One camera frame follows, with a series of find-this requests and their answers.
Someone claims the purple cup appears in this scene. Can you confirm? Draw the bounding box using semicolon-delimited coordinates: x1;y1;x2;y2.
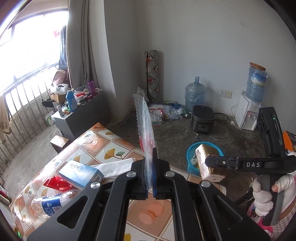
87;81;97;96

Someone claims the white water dispenser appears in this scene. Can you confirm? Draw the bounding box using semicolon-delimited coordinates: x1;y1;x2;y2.
234;91;261;131

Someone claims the small brown stool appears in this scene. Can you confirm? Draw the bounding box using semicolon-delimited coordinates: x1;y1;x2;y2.
50;135;71;153

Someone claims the right white gloved hand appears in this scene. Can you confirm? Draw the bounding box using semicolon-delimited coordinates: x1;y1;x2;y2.
252;174;295;218

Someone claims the gray storage cabinet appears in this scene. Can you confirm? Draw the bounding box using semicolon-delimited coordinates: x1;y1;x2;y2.
52;92;111;141

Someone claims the rolled patterned mat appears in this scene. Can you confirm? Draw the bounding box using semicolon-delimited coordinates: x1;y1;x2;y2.
145;50;159;102

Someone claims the floor trash bag pile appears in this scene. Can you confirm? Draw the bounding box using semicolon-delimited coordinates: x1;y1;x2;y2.
132;86;191;127

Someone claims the black rice cooker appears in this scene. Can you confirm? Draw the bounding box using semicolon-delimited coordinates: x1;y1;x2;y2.
191;105;215;133

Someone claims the blue medicine box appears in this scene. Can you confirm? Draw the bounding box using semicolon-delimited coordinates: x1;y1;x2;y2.
58;160;104;190

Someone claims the yellow cardboard box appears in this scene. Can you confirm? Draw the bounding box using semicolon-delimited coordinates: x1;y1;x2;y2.
195;143;226;183

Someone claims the clear plastic pepsi bottle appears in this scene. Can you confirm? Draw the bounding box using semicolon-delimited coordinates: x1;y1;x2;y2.
30;189;81;218

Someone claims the clear red plastic wrapper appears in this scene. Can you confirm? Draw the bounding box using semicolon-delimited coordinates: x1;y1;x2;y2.
134;93;156;189

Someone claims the empty blue water jug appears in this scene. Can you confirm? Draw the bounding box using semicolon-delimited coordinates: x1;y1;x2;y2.
185;76;207;113

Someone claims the white tissue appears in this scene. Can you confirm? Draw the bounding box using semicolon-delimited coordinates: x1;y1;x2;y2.
92;158;136;179

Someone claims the blue detergent bottle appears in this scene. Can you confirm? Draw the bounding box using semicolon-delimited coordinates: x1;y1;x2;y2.
66;90;78;112

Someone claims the wall power socket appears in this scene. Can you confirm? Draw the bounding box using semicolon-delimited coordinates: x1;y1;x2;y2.
219;89;232;98

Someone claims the gray curtain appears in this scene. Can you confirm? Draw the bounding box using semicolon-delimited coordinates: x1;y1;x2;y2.
66;0;99;89

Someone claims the metal balcony railing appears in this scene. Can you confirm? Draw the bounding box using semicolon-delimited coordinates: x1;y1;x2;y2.
1;63;58;174

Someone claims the blue plastic trash basket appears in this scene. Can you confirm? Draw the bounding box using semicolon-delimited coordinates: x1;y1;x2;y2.
186;142;224;177

